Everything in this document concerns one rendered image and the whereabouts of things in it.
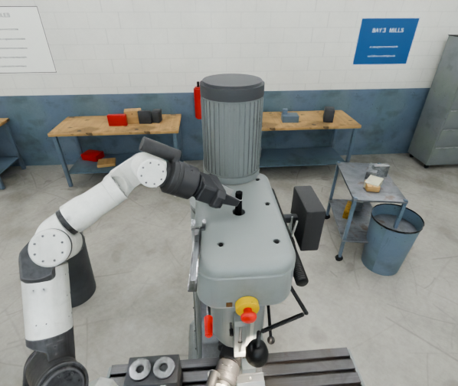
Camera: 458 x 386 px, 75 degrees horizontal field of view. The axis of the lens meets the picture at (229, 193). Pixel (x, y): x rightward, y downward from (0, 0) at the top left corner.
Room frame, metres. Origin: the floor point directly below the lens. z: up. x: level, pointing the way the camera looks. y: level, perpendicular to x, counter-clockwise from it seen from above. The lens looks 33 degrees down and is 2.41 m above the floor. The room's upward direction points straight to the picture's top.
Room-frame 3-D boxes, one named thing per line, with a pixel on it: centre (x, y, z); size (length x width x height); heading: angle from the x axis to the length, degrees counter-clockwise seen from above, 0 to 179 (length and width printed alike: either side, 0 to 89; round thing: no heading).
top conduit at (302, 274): (0.75, -0.17, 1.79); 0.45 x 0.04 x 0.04; 4
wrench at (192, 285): (0.54, 0.08, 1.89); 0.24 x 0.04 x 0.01; 1
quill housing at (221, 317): (0.71, -0.03, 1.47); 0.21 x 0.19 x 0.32; 94
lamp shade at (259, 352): (0.52, -0.09, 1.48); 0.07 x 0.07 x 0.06
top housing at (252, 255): (0.72, -0.03, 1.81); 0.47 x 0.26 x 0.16; 4
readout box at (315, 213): (1.03, -0.34, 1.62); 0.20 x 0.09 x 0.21; 4
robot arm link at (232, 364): (0.62, 0.00, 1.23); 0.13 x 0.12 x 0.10; 74
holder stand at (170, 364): (0.66, 0.33, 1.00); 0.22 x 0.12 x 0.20; 94
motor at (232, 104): (0.95, -0.01, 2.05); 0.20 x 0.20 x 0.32
